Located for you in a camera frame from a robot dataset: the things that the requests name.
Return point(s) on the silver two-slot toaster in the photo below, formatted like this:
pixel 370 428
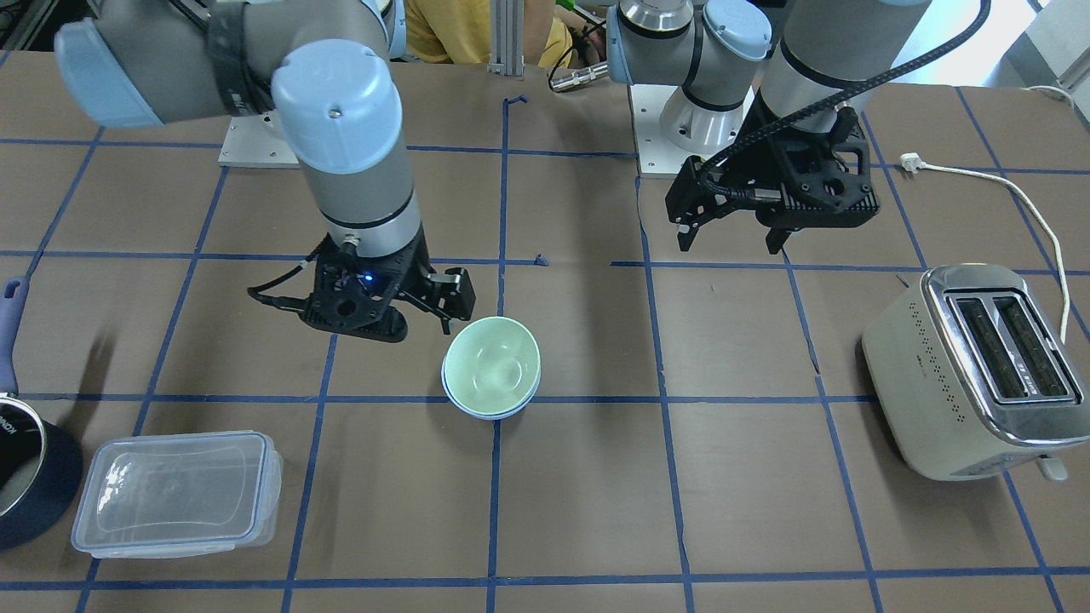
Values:
pixel 972 377

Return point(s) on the aluminium frame post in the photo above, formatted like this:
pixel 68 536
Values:
pixel 506 38

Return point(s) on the green bowl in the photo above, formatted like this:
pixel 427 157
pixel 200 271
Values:
pixel 493 346

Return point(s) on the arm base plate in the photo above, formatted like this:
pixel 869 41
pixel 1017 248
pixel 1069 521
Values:
pixel 669 128
pixel 256 142

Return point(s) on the dark blue saucepan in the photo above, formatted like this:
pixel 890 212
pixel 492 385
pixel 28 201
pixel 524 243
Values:
pixel 41 464

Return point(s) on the blue bowl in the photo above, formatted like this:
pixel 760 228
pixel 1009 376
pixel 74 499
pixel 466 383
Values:
pixel 490 397

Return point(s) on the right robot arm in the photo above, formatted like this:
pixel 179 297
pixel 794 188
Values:
pixel 323 68

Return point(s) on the person in yellow shirt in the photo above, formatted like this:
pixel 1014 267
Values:
pixel 459 33

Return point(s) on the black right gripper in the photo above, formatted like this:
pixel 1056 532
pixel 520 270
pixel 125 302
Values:
pixel 415 271

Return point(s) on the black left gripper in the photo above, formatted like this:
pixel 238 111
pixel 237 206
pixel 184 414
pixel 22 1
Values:
pixel 742 163

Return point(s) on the clear plastic food container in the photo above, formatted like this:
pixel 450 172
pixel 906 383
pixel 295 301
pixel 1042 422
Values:
pixel 173 496

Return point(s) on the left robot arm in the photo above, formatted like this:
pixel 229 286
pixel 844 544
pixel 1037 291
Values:
pixel 800 70

